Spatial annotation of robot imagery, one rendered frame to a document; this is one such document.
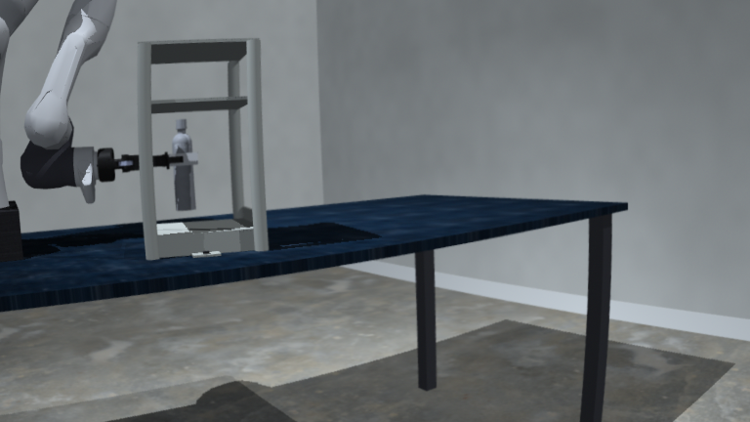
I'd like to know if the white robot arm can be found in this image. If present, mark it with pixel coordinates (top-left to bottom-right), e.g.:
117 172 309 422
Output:
0 0 117 204

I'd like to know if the white open shelving unit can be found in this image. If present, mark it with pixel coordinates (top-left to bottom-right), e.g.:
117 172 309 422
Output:
138 38 269 260

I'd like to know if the grey bottle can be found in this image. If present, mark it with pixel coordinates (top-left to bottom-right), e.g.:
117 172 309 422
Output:
172 119 196 211

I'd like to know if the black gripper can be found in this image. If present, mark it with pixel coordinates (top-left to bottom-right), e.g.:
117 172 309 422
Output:
97 148 198 182

